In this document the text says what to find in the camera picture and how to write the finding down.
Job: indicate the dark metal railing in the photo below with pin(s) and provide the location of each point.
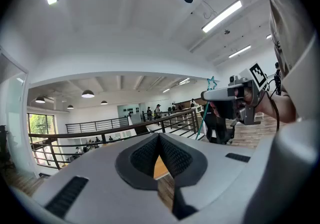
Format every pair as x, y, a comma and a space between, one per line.
105, 134

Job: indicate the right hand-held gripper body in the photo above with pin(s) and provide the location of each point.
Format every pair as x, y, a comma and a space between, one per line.
251, 113

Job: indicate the teal star-topped wand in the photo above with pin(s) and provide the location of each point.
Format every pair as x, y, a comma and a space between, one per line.
212, 83

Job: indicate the black office chair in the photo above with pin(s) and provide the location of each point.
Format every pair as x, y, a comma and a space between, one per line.
220, 130

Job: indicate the black dome pendant lamp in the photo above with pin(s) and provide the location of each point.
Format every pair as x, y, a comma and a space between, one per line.
104, 102
40, 100
88, 94
70, 107

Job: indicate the person's right forearm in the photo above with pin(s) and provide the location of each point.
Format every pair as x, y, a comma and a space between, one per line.
277, 108

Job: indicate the person's right hand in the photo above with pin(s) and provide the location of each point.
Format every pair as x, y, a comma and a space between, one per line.
247, 96

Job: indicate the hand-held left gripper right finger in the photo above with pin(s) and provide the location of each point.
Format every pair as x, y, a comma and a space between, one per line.
215, 168

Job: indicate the person's khaki shirt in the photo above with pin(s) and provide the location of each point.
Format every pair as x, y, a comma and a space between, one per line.
292, 31

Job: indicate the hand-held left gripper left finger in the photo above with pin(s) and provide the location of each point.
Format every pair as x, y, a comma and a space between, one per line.
100, 193

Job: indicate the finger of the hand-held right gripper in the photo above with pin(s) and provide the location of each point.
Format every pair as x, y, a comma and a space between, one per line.
217, 94
225, 109

